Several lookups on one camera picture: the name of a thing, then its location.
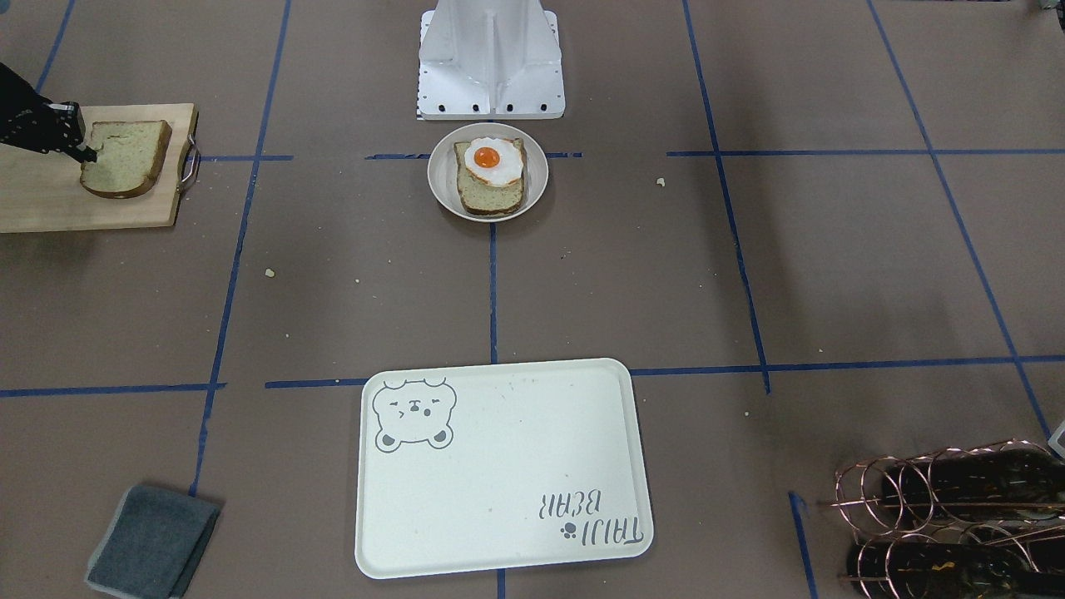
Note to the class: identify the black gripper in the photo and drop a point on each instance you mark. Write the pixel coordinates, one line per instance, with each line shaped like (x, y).
(33, 125)

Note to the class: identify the bread slice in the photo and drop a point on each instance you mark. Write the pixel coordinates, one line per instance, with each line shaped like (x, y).
(480, 199)
(130, 157)

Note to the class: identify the wooden cutting board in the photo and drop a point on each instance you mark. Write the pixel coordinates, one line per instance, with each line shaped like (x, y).
(40, 192)

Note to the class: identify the white round plate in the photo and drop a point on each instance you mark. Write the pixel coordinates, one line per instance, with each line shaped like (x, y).
(442, 177)

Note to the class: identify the white bear tray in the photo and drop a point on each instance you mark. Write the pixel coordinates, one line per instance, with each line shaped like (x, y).
(484, 467)

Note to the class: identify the folded grey cloth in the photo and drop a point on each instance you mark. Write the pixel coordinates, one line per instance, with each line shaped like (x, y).
(153, 545)

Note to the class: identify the fried egg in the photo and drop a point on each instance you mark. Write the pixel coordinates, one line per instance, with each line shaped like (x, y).
(494, 162)

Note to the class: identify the dark glass bottle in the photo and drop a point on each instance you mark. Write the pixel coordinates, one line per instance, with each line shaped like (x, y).
(1015, 484)
(910, 569)

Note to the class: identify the copper wire bottle rack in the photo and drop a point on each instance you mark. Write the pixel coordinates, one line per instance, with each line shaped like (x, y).
(983, 522)

